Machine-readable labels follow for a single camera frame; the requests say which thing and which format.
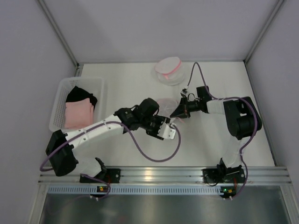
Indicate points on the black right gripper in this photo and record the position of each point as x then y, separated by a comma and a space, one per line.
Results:
184, 107

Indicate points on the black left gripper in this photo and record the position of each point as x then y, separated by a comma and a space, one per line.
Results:
155, 124

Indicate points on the pink-trimmed mesh laundry bag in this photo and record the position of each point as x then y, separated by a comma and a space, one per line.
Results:
170, 71

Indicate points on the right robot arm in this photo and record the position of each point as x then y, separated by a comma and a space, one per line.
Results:
241, 117

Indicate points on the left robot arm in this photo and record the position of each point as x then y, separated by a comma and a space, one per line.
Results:
65, 149

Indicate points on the white plastic basket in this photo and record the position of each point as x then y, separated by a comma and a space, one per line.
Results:
94, 85

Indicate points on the pink garment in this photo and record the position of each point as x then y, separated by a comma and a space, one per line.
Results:
78, 114

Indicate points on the black garment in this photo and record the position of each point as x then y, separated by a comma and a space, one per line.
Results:
80, 98

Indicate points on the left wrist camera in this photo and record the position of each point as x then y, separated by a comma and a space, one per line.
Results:
167, 131

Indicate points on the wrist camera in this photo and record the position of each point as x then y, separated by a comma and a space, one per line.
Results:
184, 92
167, 131

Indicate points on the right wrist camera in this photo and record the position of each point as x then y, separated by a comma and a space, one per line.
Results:
184, 92

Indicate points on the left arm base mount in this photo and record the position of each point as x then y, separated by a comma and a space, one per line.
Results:
108, 175

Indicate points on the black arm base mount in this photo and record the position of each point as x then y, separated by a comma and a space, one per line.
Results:
214, 176

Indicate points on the perforated cable tray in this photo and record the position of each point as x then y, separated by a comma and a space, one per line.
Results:
139, 190

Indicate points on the aluminium rail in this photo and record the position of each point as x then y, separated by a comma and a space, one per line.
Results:
264, 176

